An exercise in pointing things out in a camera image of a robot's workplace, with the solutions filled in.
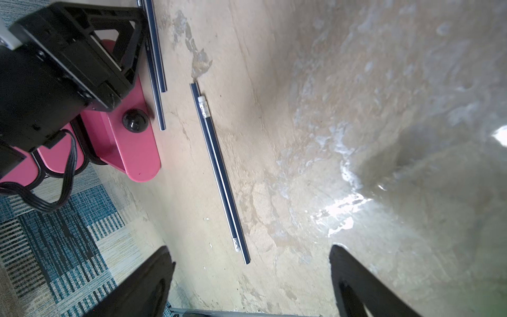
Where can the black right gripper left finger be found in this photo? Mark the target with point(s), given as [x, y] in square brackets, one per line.
[144, 292]

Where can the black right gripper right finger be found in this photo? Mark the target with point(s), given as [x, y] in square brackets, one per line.
[358, 292]

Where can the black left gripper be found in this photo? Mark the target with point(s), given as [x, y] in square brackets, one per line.
[97, 46]

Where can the pink bottom drawer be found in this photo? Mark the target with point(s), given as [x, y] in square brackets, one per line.
[134, 154]

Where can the pink drawer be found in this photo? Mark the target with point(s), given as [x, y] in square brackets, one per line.
[53, 161]
[134, 154]
[19, 166]

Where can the dark blue pencil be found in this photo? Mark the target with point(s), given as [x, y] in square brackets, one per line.
[224, 178]
[211, 153]

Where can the pink top drawer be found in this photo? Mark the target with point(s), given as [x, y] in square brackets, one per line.
[19, 166]

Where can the black pencil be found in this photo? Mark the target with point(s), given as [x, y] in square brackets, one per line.
[154, 81]
[155, 44]

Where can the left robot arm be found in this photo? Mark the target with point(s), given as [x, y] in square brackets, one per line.
[37, 98]

